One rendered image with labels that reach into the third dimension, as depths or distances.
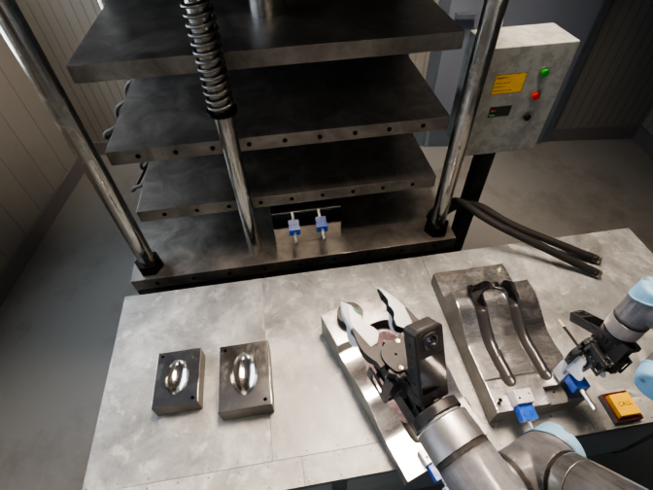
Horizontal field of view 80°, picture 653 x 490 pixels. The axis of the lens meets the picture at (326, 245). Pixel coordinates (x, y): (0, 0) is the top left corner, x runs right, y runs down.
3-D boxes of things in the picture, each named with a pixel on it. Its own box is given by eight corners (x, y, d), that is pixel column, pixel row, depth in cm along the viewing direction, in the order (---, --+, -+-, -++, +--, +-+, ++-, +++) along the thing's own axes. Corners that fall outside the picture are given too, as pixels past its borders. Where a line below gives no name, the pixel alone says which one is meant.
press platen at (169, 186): (433, 187, 152) (436, 176, 148) (141, 222, 142) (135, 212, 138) (385, 93, 200) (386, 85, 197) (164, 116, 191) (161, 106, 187)
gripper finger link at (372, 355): (343, 338, 58) (388, 382, 54) (344, 332, 57) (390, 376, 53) (364, 322, 61) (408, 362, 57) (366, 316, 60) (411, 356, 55)
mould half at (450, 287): (573, 408, 114) (597, 390, 104) (488, 423, 112) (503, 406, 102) (498, 273, 147) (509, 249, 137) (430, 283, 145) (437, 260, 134)
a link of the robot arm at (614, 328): (605, 307, 91) (635, 304, 93) (595, 319, 94) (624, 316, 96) (628, 334, 86) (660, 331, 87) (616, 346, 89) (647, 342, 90)
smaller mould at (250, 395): (274, 412, 115) (271, 403, 110) (223, 421, 114) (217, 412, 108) (270, 350, 128) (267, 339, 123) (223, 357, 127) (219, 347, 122)
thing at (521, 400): (542, 444, 102) (553, 439, 98) (525, 447, 102) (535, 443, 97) (520, 393, 110) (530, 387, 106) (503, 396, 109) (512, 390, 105)
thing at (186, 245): (453, 247, 166) (456, 237, 161) (136, 291, 154) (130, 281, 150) (398, 137, 221) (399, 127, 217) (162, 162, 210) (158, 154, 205)
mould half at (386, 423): (483, 438, 109) (496, 426, 101) (404, 486, 102) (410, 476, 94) (388, 302, 139) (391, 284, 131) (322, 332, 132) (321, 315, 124)
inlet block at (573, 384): (598, 413, 103) (609, 403, 99) (581, 415, 102) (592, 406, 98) (567, 367, 112) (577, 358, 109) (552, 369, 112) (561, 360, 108)
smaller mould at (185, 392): (202, 408, 116) (197, 401, 112) (157, 416, 115) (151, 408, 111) (205, 356, 127) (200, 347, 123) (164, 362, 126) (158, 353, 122)
